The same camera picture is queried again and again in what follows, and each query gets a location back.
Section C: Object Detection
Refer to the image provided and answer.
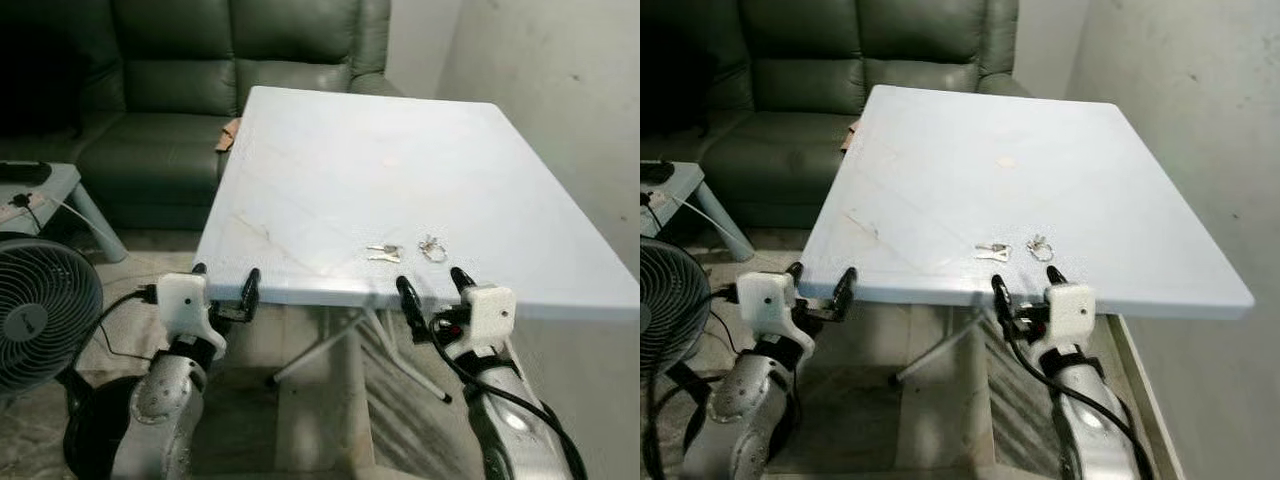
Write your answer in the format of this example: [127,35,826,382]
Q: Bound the white folding table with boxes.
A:
[800,84,1255,321]
[193,86,641,321]

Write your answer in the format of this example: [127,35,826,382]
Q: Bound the black floor fan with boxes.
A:
[640,238,716,480]
[0,235,151,479]

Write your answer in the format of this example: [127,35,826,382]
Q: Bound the small grey side table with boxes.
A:
[640,160,757,264]
[0,163,129,264]

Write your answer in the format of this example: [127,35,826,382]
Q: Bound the dark green leather sofa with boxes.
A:
[640,0,1033,233]
[0,0,403,233]

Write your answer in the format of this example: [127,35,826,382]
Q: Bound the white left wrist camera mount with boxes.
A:
[752,273,810,332]
[157,272,215,332]

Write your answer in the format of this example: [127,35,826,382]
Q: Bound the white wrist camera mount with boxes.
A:
[461,285,518,347]
[752,273,810,332]
[1045,284,1099,347]
[157,272,215,332]

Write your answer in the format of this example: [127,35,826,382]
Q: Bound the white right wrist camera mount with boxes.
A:
[1045,284,1099,347]
[461,285,518,347]

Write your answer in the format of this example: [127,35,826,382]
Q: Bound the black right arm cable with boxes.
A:
[1003,322,1157,480]
[404,320,588,480]

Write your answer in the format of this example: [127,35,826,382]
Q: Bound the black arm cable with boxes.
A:
[690,285,753,356]
[95,287,161,363]
[1003,322,1157,480]
[404,320,588,480]

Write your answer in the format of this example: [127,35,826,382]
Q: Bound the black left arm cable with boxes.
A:
[95,287,161,363]
[690,285,753,356]

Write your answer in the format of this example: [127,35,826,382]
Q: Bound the white metal table leg frame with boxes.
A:
[890,308,989,387]
[268,306,453,404]

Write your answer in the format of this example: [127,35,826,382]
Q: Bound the thin white cable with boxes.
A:
[45,195,103,238]
[672,195,729,238]

